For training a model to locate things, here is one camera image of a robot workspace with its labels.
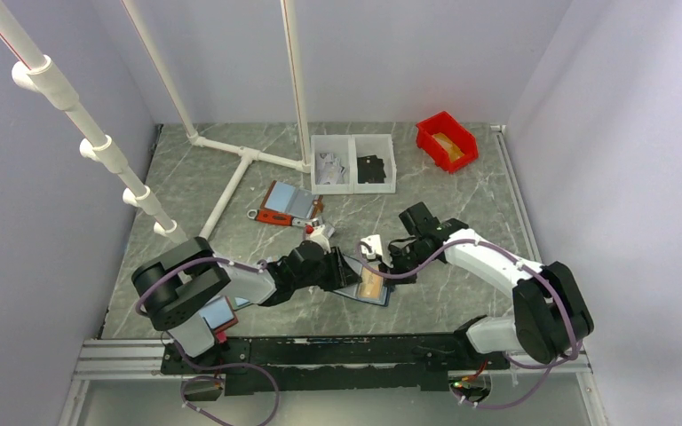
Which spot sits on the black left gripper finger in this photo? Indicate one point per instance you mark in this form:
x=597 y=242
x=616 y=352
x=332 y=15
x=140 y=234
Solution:
x=331 y=281
x=340 y=264

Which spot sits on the orange handled adjustable wrench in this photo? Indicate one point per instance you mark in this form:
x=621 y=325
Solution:
x=270 y=217

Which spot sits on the gold vip card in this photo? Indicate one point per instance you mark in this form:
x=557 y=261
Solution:
x=371 y=286

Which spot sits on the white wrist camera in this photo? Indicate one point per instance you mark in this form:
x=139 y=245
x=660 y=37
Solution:
x=371 y=247
x=318 y=232

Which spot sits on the red plastic bin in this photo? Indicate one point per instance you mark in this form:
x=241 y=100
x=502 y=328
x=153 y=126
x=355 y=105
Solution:
x=447 y=124

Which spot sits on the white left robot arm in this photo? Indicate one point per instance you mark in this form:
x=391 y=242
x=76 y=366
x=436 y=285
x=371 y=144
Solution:
x=176 y=286

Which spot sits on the red open card holder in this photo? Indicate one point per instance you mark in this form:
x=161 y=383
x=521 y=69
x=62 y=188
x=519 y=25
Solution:
x=219 y=315

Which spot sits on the gold cards in bin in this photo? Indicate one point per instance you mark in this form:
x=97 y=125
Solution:
x=450 y=148

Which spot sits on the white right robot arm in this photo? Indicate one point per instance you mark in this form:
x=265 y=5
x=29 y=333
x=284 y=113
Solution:
x=549 y=317

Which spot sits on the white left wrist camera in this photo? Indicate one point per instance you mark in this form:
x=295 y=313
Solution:
x=318 y=232

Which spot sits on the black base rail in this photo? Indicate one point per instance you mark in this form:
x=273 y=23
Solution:
x=333 y=363

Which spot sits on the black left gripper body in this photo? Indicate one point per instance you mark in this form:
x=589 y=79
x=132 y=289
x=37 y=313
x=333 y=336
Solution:
x=328 y=265

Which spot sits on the navy blue card holder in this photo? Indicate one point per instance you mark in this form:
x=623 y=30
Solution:
x=350 y=292

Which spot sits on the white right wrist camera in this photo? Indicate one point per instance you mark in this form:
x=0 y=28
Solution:
x=371 y=247

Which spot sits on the green open card holder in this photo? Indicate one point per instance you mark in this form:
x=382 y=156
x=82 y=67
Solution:
x=240 y=303

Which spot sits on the white bin with black cards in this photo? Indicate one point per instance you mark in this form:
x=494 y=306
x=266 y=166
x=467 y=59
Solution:
x=376 y=169

